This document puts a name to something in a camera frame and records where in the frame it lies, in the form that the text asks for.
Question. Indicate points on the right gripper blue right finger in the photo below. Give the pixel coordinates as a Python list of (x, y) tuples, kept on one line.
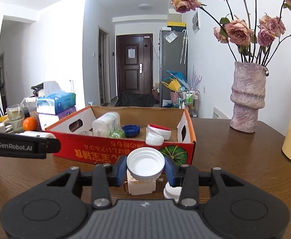
[(180, 175)]

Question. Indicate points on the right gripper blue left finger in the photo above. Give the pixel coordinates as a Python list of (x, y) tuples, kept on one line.
[(110, 175)]

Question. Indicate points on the white ridged jar lid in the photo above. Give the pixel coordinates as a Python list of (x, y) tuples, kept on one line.
[(173, 193)]

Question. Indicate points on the cream cube power adapter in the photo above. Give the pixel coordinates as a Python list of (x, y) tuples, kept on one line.
[(135, 187)]

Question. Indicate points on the green transparent bottle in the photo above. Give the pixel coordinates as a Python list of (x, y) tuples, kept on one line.
[(117, 133)]

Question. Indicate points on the red white lint brush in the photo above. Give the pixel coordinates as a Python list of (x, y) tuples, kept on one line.
[(157, 135)]

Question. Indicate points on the blue ridged jar lid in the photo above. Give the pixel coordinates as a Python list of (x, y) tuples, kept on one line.
[(131, 131)]

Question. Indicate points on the white translucent plastic bottle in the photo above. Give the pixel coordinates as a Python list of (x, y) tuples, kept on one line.
[(106, 124)]

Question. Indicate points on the small white spray bottle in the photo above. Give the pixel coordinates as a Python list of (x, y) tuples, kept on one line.
[(37, 134)]

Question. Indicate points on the glass cup with drink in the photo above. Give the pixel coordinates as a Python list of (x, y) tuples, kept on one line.
[(16, 117)]

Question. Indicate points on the orange fruit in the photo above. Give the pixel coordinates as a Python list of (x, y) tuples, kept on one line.
[(30, 124)]

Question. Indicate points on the red cardboard pumpkin box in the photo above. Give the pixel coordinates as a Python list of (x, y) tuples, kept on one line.
[(104, 150)]

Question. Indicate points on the purple tissue pack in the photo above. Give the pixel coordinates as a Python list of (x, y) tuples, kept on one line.
[(47, 120)]

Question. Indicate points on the clear plastic food container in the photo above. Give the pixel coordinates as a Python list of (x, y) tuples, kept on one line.
[(32, 107)]

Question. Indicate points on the black folding chair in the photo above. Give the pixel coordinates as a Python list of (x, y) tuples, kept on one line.
[(127, 99)]

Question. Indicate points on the blue tissue pack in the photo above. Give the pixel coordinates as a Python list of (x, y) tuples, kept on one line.
[(53, 100)]

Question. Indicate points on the pink bucket with toys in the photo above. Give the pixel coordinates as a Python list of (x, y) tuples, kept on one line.
[(175, 82)]

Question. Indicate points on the pink textured vase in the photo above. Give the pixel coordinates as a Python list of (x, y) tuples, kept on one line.
[(248, 95)]

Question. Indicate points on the grey refrigerator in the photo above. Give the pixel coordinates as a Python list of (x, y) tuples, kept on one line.
[(171, 43)]

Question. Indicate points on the dark brown entrance door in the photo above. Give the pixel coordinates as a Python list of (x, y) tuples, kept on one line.
[(134, 63)]

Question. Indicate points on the yellow box on refrigerator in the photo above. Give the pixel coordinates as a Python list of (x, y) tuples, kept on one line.
[(176, 24)]

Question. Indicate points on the dried pink roses bouquet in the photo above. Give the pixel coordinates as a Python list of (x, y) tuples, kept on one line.
[(253, 42)]

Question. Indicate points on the white board leaning on wall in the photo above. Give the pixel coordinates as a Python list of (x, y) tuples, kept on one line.
[(218, 114)]

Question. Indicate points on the wire storage rack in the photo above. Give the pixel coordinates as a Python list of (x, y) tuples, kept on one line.
[(189, 99)]

